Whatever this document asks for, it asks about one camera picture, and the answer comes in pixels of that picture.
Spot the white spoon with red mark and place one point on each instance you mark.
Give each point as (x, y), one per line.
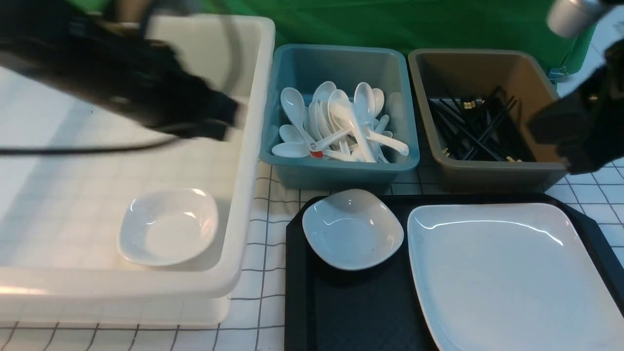
(294, 106)

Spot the metal binder clip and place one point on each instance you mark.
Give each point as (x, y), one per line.
(558, 74)

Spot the pile of white spoons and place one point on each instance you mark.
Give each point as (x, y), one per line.
(345, 129)

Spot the large white square plate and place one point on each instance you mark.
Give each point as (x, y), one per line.
(509, 277)

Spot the brown plastic bin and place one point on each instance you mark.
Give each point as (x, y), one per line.
(446, 73)

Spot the black serving tray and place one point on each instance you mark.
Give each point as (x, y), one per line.
(377, 309)

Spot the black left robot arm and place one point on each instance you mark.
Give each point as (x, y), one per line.
(100, 60)

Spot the pile of black chopsticks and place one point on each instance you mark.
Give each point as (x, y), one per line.
(480, 128)

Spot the white checkered tablecloth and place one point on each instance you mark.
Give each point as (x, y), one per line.
(263, 273)

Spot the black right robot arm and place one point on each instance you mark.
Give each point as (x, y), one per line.
(567, 18)

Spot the large white plastic tub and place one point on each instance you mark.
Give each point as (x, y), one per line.
(33, 114)

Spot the green cloth backdrop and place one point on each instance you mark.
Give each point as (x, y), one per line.
(406, 25)

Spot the teal plastic bin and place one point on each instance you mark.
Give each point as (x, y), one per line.
(304, 67)

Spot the small white bowl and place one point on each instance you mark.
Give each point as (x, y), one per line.
(168, 227)
(352, 230)

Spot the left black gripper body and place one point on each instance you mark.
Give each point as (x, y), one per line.
(160, 94)

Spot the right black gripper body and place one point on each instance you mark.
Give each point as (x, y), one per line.
(587, 125)

